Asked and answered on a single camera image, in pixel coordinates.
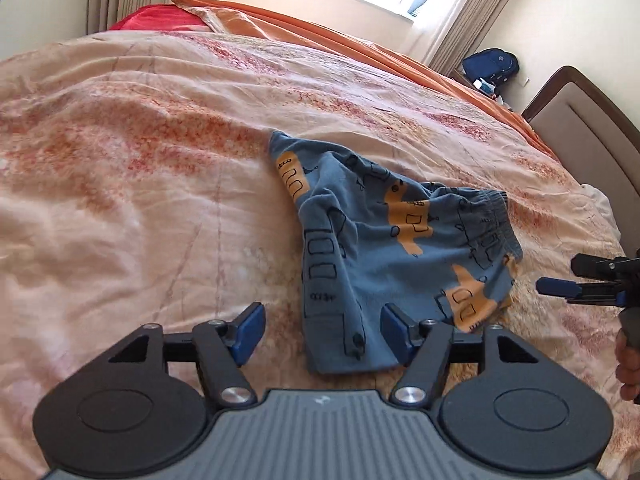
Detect blue patterned kids pants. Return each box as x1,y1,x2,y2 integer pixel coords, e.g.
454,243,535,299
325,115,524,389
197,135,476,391
269,131,523,375

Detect person's right hand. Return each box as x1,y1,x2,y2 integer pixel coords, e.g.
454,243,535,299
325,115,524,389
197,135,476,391
615,330,640,401

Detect upholstered brown headboard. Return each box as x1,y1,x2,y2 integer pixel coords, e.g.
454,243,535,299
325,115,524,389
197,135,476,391
522,66,639,256

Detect pink floral bed quilt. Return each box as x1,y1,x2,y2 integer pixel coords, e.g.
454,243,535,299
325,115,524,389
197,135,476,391
1,32,639,479

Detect blue backpack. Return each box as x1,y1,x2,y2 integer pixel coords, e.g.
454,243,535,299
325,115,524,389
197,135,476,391
462,48,520,87

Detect right beige curtain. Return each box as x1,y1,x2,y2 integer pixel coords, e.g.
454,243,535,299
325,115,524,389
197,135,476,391
426,0,509,75

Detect orange bed sheet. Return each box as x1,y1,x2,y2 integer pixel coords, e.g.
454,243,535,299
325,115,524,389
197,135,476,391
171,0,556,159

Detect red pillow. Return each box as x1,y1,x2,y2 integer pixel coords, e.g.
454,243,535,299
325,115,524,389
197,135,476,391
108,4,209,32

